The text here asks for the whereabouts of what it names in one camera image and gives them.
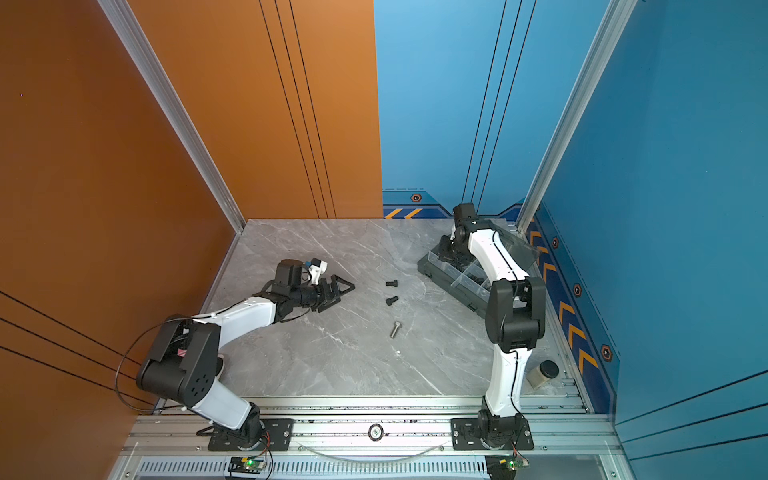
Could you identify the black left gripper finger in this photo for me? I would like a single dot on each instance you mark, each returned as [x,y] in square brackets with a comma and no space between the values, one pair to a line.
[328,298]
[336,284]

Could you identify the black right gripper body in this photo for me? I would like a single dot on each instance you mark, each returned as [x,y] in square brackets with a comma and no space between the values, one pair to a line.
[449,251]

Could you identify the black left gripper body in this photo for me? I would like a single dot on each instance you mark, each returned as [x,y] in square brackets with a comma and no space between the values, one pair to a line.
[306,297]

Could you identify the silver hex bolt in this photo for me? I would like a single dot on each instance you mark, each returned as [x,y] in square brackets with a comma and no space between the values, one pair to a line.
[396,327]

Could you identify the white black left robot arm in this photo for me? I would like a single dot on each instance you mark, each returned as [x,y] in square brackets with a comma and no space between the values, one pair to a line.
[182,362]

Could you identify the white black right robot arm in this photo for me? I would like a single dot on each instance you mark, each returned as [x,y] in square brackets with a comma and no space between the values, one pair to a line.
[514,319]

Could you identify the clear grey compartment organizer box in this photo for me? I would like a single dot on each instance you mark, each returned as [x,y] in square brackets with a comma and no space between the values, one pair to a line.
[462,275]

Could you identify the small jar black lid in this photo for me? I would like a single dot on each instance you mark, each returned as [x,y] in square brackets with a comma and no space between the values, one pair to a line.
[542,373]

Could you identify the green circuit board left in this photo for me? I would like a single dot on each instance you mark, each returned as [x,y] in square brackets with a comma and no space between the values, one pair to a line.
[247,466]

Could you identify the green circuit board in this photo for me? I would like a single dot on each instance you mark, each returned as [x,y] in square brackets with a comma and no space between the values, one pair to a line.
[247,466]
[505,467]

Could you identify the green circuit board right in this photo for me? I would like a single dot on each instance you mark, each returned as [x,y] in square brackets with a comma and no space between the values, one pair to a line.
[505,467]

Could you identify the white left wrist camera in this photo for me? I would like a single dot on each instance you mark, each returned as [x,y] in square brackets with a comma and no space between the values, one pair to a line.
[315,268]

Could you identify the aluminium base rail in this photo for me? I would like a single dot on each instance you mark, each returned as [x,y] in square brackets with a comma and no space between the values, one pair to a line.
[379,437]

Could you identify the aluminium frame post left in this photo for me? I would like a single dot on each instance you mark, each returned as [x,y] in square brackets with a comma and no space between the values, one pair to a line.
[127,27]

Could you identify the aluminium frame post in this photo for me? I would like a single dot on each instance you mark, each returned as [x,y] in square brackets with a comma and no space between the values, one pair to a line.
[127,27]
[609,32]

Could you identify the aluminium frame post right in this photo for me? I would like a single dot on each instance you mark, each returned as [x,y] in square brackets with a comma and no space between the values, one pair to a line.
[609,32]

